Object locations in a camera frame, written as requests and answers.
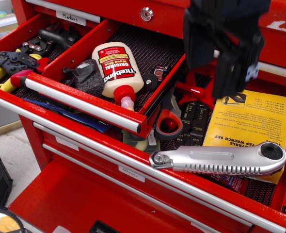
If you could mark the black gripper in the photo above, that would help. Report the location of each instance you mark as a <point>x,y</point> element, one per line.
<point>231,26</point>

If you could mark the Titebond wood glue bottle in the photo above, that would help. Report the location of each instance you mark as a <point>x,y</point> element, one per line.
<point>120,73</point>

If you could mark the red black scissors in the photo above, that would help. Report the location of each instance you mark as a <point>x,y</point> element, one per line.
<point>168,125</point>

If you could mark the small chrome clip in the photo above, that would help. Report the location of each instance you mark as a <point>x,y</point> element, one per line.
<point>161,72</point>

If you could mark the red tool chest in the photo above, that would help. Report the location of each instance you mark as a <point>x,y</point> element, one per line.
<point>88,179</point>

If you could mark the black wire stripper tool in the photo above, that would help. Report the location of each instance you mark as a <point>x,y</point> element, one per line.
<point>194,117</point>

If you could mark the grey abrasive sponge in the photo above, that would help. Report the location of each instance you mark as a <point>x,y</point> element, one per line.
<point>86,77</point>

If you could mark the blue paper package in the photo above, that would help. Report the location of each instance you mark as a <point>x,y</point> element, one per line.
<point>101,127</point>

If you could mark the upper red open drawer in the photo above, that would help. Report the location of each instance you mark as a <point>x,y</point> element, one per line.
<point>150,49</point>

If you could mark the black round knob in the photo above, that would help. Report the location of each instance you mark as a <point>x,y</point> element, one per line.
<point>150,81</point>

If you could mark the yellow handled crimping tool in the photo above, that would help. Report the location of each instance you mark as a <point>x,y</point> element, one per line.
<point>16,61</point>

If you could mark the black handled pliers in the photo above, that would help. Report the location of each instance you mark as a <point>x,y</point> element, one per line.
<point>53,34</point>

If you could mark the chrome drawer lock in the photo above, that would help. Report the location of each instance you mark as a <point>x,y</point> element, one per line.
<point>147,14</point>

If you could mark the red threadlocker tube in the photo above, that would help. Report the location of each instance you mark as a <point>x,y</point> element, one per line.
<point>234,183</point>

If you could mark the silver box cutter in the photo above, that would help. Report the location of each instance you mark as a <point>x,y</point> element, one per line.
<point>260,160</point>

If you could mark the red plastic clamp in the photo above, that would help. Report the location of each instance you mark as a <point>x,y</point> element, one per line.
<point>197,86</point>

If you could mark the yellow tap wrench set box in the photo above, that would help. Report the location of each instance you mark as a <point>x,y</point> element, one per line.
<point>247,119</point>

